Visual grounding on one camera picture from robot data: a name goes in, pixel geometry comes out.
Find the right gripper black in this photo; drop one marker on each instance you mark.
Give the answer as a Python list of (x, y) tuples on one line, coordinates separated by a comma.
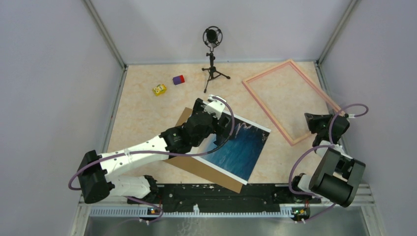
[(312, 119)]

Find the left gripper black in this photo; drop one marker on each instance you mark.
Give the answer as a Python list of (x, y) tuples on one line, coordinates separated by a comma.
[(218, 129)]

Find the pink wooden picture frame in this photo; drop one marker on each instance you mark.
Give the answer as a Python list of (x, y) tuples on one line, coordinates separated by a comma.
[(285, 92)]

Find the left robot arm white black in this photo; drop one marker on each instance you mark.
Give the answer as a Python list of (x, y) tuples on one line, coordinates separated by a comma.
[(101, 175)]

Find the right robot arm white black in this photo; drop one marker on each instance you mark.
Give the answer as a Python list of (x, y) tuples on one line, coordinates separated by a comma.
[(338, 175)]

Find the brown cardboard backing board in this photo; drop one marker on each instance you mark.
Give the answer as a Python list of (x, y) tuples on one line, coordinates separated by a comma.
[(179, 148)]

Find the purple red toy block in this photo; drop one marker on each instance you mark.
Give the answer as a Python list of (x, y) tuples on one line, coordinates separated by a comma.
[(177, 80)]

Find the yellow owl toy block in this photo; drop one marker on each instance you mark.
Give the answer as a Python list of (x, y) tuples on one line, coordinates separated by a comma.
[(159, 89)]

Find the black microphone on tripod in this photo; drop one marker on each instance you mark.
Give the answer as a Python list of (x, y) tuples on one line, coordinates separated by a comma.
[(212, 38)]

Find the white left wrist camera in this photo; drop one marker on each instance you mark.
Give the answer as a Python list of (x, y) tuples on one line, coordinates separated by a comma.
[(215, 106)]

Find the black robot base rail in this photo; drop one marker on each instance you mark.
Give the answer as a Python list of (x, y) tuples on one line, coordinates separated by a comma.
[(213, 198)]

